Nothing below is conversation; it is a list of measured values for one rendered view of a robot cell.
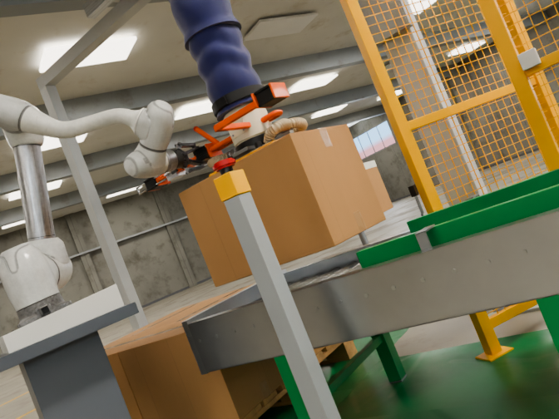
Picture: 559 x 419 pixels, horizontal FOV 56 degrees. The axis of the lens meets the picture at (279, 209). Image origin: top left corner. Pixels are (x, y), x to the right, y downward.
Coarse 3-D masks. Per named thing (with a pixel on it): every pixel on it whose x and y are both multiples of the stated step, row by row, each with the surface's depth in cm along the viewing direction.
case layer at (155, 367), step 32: (160, 320) 332; (128, 352) 244; (160, 352) 232; (192, 352) 220; (128, 384) 248; (160, 384) 236; (192, 384) 224; (224, 384) 214; (256, 384) 227; (160, 416) 240; (192, 416) 228; (224, 416) 217
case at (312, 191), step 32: (320, 128) 190; (256, 160) 184; (288, 160) 177; (320, 160) 183; (352, 160) 199; (192, 192) 206; (256, 192) 187; (288, 192) 179; (320, 192) 177; (352, 192) 192; (192, 224) 210; (224, 224) 200; (288, 224) 182; (320, 224) 175; (352, 224) 185; (224, 256) 203; (288, 256) 185
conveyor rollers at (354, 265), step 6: (348, 264) 223; (354, 264) 223; (360, 264) 210; (330, 270) 227; (336, 270) 228; (342, 270) 215; (348, 270) 204; (354, 270) 204; (318, 276) 232; (324, 276) 220; (330, 276) 208; (336, 276) 209; (300, 282) 236; (306, 282) 224; (312, 282) 213; (294, 288) 217; (258, 300) 225
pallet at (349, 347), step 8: (336, 344) 281; (344, 344) 287; (352, 344) 292; (320, 352) 268; (328, 352) 273; (336, 352) 290; (344, 352) 287; (352, 352) 290; (320, 360) 266; (328, 360) 294; (336, 360) 291; (344, 360) 288; (272, 392) 232; (280, 392) 236; (264, 400) 227; (272, 400) 230; (280, 400) 258; (288, 400) 253; (256, 408) 222; (264, 408) 225; (248, 416) 217; (256, 416) 220
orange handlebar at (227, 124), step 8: (240, 112) 177; (248, 112) 177; (272, 112) 199; (280, 112) 200; (224, 120) 181; (232, 120) 180; (264, 120) 201; (272, 120) 205; (216, 128) 184; (224, 128) 187; (232, 128) 191; (240, 128) 196; (216, 144) 216; (224, 144) 214; (160, 176) 238
